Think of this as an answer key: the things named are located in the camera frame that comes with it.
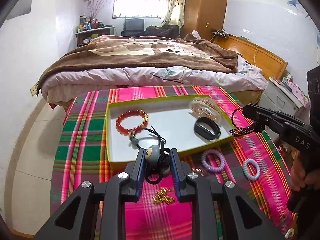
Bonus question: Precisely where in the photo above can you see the dark bead bracelet bundle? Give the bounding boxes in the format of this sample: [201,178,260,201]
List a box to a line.
[229,107,259,138]

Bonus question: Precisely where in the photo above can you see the beige gold hair claw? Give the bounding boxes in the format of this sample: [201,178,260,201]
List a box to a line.
[189,98,222,123]

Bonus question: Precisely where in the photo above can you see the light blue spiral hair tie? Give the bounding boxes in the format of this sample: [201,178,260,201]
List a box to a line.
[242,158,261,181]

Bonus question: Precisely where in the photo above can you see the black wristband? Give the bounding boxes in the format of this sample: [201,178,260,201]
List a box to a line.
[194,117,221,140]

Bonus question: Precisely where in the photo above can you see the purple spiral hair tie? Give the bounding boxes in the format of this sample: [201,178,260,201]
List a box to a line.
[201,149,226,173]

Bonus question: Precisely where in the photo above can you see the gold chain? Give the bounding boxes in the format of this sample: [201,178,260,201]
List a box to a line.
[152,186,176,205]

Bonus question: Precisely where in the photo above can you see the black hair ties with beads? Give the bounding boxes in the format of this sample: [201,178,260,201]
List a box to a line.
[143,144,173,185]

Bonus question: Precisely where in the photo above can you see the red bead bracelet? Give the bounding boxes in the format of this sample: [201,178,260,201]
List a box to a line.
[115,109,149,137]

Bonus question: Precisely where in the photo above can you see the person right hand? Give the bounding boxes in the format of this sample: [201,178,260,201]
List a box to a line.
[290,152,320,191]

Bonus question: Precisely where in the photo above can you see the grey drawer cabinet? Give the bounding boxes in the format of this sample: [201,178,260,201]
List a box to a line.
[258,77,305,117]

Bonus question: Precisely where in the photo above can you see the pink plaid tablecloth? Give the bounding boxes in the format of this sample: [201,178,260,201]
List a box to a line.
[50,86,296,239]

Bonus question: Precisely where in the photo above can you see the wooden headboard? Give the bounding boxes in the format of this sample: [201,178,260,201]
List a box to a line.
[213,35,287,80]

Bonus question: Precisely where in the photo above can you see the yellow-green shallow box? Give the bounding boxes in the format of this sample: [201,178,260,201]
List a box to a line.
[105,95,233,171]

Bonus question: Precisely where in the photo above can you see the brown fleece blanket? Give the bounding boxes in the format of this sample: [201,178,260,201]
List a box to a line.
[38,34,238,89]

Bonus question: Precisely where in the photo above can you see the dark clothes pile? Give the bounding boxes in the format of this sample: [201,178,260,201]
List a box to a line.
[145,25,180,40]

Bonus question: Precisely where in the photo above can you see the wooden wardrobe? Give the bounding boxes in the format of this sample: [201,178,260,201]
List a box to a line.
[181,0,227,41]

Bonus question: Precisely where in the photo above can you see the patterned curtain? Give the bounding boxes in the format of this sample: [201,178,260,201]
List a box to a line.
[161,0,185,28]

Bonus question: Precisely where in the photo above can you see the black office chair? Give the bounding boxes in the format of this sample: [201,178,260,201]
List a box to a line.
[121,18,145,37]

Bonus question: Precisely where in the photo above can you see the window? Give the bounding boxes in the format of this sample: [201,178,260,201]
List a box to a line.
[112,0,166,18]

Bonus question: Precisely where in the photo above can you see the cluttered desk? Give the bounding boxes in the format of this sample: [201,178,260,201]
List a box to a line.
[75,14,114,47]

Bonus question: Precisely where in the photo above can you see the dried branch bouquet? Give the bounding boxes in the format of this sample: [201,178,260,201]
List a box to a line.
[87,0,108,23]

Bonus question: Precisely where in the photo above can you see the power strip with cables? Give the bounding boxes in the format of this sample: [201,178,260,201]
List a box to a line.
[212,29,229,40]

